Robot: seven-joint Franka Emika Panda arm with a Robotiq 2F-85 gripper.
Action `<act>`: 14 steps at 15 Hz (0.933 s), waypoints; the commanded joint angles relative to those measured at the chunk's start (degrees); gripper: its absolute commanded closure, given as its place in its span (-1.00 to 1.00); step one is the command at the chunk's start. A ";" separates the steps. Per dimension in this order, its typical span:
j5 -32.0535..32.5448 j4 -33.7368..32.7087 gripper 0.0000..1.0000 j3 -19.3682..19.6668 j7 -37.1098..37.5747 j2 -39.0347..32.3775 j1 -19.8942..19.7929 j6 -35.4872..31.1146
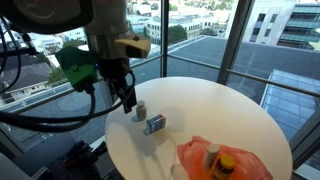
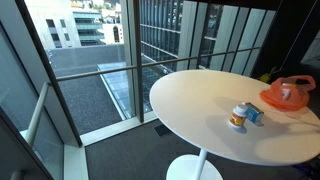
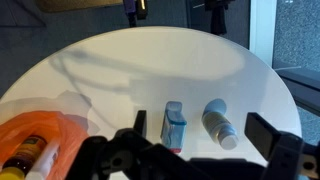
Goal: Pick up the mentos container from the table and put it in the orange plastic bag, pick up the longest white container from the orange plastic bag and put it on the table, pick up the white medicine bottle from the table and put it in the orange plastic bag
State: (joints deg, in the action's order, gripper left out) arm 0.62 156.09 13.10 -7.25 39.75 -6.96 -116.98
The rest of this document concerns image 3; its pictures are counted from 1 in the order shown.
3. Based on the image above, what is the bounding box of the blue mentos container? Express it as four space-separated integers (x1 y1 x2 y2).
160 100 188 154

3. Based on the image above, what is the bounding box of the white bottle orange label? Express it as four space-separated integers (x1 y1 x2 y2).
201 98 240 150

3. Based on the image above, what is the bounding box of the black tripod leg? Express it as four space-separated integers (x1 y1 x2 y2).
203 0 231 36

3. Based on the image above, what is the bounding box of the wide pale window mullion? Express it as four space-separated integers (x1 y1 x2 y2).
249 0 278 68

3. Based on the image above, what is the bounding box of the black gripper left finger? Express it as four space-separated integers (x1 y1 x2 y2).
64 109 208 180

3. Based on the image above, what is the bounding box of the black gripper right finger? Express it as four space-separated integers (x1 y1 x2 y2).
244 112 320 180

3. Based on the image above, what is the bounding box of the brown bottle yellow cap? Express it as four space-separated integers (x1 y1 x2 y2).
0 134 48 180

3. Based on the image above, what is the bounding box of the white cylindrical tube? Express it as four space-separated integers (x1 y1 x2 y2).
24 139 61 180

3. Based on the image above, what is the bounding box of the metal window railing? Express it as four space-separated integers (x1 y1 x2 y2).
274 66 320 116

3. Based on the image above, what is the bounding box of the orange plastic bag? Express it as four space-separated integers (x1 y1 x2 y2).
0 110 92 180

